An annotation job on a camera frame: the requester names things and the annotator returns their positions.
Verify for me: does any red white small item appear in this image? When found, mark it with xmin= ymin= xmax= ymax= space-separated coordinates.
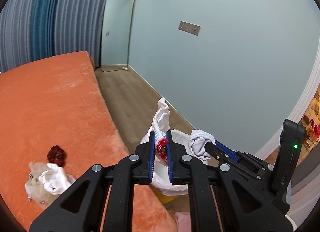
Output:
xmin=156 ymin=138 xmax=168 ymax=161

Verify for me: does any white sock bundle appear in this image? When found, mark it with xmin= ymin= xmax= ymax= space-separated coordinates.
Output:
xmin=188 ymin=130 xmax=215 ymax=161

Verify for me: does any long white sock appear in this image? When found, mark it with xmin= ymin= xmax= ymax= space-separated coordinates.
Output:
xmin=140 ymin=97 xmax=170 ymax=144

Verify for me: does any white socks pile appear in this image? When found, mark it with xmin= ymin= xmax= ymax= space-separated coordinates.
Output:
xmin=38 ymin=163 xmax=76 ymax=195

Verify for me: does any beige organza pouch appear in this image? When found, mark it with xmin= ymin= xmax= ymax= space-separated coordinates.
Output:
xmin=24 ymin=162 xmax=59 ymax=209

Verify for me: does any yellow trash bin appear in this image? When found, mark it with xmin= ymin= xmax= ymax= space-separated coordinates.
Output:
xmin=150 ymin=186 xmax=178 ymax=205

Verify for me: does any pink cloth foreground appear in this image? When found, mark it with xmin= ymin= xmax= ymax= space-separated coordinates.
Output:
xmin=170 ymin=211 xmax=191 ymax=232

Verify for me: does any dark red velvet scrunchie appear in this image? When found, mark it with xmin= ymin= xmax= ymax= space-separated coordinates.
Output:
xmin=47 ymin=145 xmax=67 ymax=167

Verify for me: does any orange plush bed blanket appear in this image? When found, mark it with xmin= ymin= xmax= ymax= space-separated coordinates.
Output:
xmin=0 ymin=51 xmax=179 ymax=232

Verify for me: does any blue grey pleated curtain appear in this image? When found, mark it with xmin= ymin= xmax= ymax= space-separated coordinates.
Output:
xmin=1 ymin=0 xmax=106 ymax=72

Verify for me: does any black camera box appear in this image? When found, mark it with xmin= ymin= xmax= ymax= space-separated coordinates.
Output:
xmin=268 ymin=119 xmax=305 ymax=195

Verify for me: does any colourful wall painting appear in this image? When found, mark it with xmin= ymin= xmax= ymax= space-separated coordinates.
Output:
xmin=299 ymin=88 xmax=319 ymax=155

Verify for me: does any brown wall switch panel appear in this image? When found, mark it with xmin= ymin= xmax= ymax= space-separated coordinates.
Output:
xmin=178 ymin=21 xmax=201 ymax=36

